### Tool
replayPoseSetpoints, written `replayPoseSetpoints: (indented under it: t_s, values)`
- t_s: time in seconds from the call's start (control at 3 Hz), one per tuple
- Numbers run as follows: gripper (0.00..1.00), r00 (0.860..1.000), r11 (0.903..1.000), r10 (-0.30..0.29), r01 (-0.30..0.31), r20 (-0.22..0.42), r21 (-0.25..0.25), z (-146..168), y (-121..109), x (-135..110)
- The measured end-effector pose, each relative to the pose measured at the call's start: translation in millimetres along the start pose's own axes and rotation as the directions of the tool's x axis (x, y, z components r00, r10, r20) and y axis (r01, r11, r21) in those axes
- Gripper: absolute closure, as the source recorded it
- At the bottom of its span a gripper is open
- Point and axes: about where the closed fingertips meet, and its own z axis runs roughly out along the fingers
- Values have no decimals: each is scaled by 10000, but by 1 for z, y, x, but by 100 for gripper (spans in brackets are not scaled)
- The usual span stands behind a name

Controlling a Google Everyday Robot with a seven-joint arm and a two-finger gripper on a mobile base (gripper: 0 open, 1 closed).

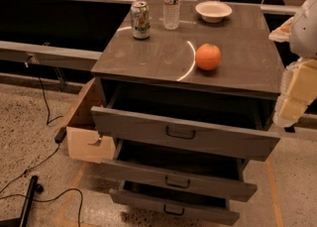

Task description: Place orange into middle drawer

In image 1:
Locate foam gripper finger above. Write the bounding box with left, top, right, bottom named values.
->
left=268, top=17, right=293, bottom=43

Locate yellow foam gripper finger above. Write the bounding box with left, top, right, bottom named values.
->
left=273, top=57, right=317, bottom=128

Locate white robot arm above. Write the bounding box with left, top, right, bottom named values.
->
left=268, top=0, right=317, bottom=128

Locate grey top drawer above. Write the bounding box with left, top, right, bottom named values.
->
left=91, top=83, right=279, bottom=162

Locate grey drawer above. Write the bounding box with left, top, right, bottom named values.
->
left=91, top=83, right=279, bottom=162
left=110, top=180, right=240, bottom=226
left=102, top=140, right=257, bottom=202

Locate grey drawer cabinet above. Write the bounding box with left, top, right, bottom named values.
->
left=90, top=0, right=285, bottom=227

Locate grey middle drawer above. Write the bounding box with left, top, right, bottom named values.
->
left=102, top=140, right=257, bottom=202

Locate grey bottom drawer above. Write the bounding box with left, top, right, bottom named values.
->
left=110, top=180, right=240, bottom=226

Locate white paper bowl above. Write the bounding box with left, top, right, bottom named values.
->
left=195, top=1, right=232, bottom=23

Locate orange fruit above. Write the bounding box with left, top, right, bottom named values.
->
left=195, top=44, right=221, bottom=70

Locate clear plastic water bottle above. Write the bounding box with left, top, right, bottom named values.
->
left=163, top=0, right=180, bottom=30

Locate green soda can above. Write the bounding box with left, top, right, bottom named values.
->
left=130, top=0, right=151, bottom=40

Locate cardboard box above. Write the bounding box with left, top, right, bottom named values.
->
left=61, top=79, right=116, bottom=164

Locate black power adapter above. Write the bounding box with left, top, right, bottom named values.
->
left=54, top=127, right=66, bottom=144

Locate black stand base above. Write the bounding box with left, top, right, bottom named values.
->
left=0, top=175, right=44, bottom=227

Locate metal rail beam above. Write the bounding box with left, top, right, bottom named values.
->
left=0, top=41, right=102, bottom=71

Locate black floor cable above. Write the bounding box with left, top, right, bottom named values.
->
left=0, top=75, right=84, bottom=227

